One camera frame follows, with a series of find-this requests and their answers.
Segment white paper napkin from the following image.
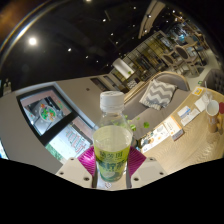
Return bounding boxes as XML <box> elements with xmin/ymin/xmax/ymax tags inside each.
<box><xmin>194</xmin><ymin>96</ymin><xmax>209</xmax><ymax>113</ymax></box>

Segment white round pillar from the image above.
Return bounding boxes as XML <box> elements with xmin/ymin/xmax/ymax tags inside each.
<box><xmin>112</xmin><ymin>57</ymin><xmax>136</xmax><ymax>79</ymax></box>

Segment window with festive stickers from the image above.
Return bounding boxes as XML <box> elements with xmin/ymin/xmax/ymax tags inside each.
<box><xmin>16</xmin><ymin>85</ymin><xmax>96</xmax><ymax>161</ymax></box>

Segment group of dining chairs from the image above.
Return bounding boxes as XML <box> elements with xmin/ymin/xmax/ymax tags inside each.
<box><xmin>159</xmin><ymin>29</ymin><xmax>214</xmax><ymax>78</ymax></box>

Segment grey white chevron pillow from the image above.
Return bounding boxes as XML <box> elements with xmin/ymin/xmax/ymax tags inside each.
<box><xmin>139</xmin><ymin>78</ymin><xmax>178</xmax><ymax>111</ymax></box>

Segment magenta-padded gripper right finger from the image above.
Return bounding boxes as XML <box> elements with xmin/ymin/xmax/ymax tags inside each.
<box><xmin>126</xmin><ymin>145</ymin><xmax>168</xmax><ymax>189</ymax></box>

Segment tan paper mug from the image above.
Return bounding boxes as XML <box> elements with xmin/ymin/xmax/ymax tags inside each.
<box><xmin>205</xmin><ymin>99</ymin><xmax>221</xmax><ymax>134</ymax></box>

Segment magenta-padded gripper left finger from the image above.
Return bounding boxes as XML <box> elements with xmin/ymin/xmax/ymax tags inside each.
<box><xmin>55</xmin><ymin>145</ymin><xmax>99</xmax><ymax>190</ymax></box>

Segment yellow white square card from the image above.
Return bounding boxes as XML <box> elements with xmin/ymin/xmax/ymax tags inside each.
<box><xmin>192</xmin><ymin>85</ymin><xmax>205</xmax><ymax>98</ymax></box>

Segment green potted plant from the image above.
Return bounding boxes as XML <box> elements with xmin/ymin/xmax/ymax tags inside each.
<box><xmin>111</xmin><ymin>114</ymin><xmax>151</xmax><ymax>133</ymax></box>

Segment clear bottle with green label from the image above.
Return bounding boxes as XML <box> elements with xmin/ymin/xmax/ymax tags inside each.
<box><xmin>92</xmin><ymin>90</ymin><xmax>134</xmax><ymax>191</ymax></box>

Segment group of ceiling lights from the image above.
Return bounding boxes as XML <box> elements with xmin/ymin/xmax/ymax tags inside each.
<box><xmin>26</xmin><ymin>0</ymin><xmax>188</xmax><ymax>61</ymax></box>

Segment open printed brochure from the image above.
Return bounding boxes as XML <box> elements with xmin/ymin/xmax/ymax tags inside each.
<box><xmin>139</xmin><ymin>122</ymin><xmax>174</xmax><ymax>154</ymax></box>

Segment grey curved sofa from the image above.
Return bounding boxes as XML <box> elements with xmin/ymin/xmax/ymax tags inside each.
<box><xmin>123</xmin><ymin>70</ymin><xmax>192</xmax><ymax>141</ymax></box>

